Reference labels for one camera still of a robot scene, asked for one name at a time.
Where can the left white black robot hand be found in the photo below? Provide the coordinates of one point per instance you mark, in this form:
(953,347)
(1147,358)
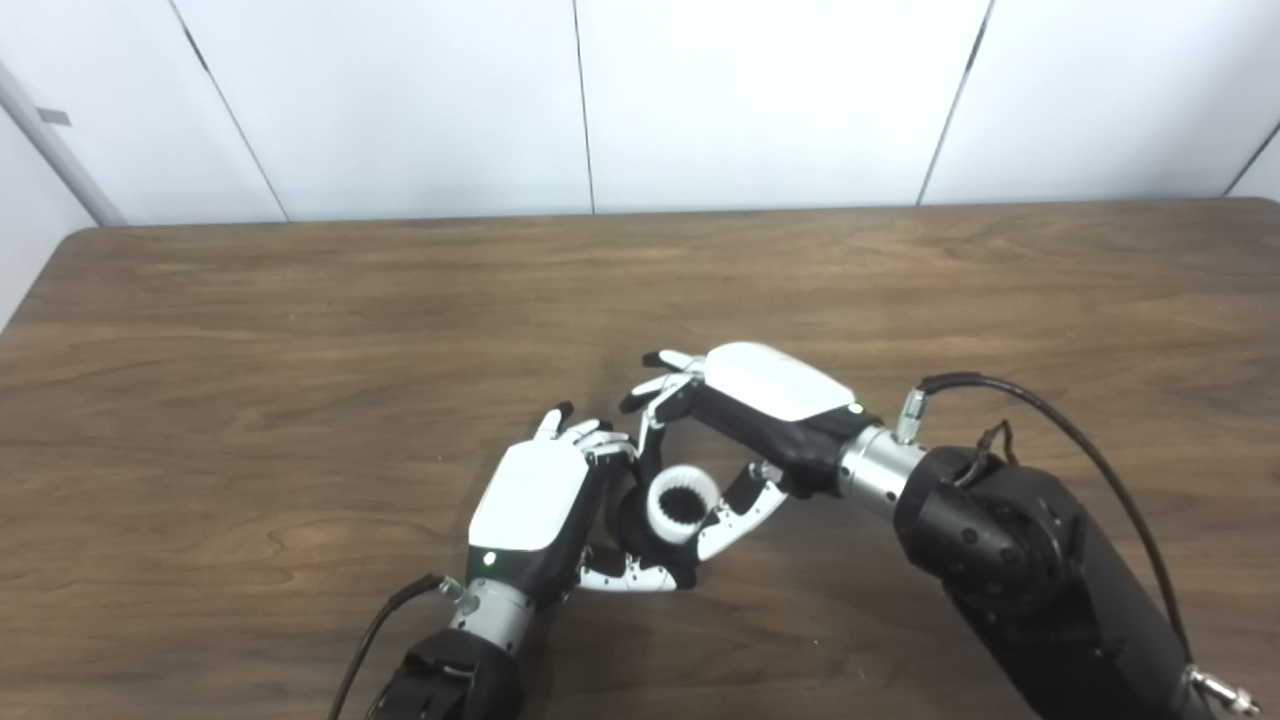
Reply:
(530,490)

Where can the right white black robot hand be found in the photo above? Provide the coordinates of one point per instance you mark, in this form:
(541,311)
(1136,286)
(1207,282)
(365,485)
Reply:
(775,385)

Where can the round black part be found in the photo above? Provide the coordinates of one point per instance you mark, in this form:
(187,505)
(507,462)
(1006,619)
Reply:
(632,520)

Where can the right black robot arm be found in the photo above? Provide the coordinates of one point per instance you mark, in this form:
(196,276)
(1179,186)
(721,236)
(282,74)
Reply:
(1020,570)

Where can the grey wall corner post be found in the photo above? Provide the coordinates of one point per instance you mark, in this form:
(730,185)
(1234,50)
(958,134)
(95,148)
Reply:
(55,140)

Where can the small grey wall tag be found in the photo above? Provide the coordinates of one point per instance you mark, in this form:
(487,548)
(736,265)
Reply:
(54,116)

